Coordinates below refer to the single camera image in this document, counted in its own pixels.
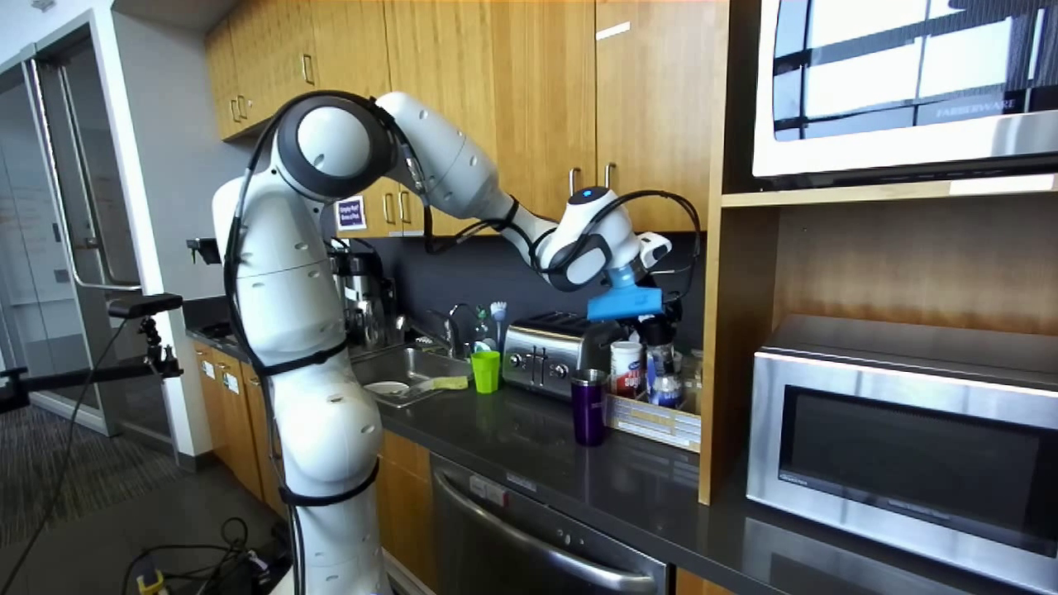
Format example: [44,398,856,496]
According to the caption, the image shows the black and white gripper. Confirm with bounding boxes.
[614,230,670,283]

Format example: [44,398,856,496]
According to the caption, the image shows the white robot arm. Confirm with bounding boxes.
[212,91,670,595]

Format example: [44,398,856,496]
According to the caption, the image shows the blue white salt canister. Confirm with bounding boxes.
[644,342,683,406]

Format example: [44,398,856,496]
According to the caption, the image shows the red white condiment container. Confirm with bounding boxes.
[607,337,644,397]

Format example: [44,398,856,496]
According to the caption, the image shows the silver toaster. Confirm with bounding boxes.
[501,318,590,397]

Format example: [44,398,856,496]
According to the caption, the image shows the purple tumbler cup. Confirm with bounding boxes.
[571,371,606,447]

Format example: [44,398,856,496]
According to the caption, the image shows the upper wooden cabinets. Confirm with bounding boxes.
[205,0,734,230]

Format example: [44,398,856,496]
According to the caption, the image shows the wooden condiment box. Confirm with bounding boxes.
[607,397,702,452]

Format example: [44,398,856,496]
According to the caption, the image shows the dish soap spray bottle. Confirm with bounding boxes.
[472,308,499,351]

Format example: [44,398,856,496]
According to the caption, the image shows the green plastic cup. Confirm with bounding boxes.
[468,351,501,397]

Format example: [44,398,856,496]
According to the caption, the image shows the yellow sponge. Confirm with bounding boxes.
[431,375,468,392]

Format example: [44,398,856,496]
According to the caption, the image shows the stainless steel sink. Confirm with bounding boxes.
[354,347,468,408]

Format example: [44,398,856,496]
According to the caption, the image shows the stainless steel dishwasher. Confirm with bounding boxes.
[431,456,670,595]

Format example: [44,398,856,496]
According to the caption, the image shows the stainless steel microwave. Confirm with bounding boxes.
[748,318,1058,595]

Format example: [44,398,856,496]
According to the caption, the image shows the lower wooden cabinet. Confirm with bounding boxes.
[195,340,286,514]

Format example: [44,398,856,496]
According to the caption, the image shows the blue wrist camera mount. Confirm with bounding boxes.
[590,272,664,320]

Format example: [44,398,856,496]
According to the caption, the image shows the black camera tripod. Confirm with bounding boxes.
[0,294,182,408]

